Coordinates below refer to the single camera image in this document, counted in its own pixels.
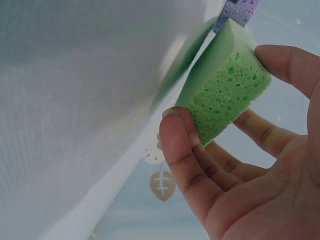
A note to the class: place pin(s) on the person's right hand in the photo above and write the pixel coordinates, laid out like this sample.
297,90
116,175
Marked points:
270,200

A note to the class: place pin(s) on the green sponge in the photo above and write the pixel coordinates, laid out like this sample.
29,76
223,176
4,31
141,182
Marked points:
225,95

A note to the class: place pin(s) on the purple sponge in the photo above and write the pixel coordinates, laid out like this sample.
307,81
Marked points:
237,12

